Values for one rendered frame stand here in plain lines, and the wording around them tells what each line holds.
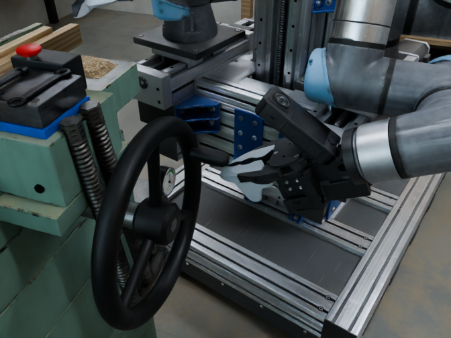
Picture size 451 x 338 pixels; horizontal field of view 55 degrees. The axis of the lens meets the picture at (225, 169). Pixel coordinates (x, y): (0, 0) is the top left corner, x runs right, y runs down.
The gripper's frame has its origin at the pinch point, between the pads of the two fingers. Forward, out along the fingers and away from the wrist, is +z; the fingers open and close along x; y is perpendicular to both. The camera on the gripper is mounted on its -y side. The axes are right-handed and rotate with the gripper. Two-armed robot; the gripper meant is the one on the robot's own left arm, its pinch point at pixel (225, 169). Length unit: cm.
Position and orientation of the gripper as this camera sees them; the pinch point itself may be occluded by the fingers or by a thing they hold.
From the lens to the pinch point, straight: 64.4
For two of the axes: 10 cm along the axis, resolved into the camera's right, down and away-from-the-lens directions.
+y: 4.5, 7.9, 4.1
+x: 3.8, -5.9, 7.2
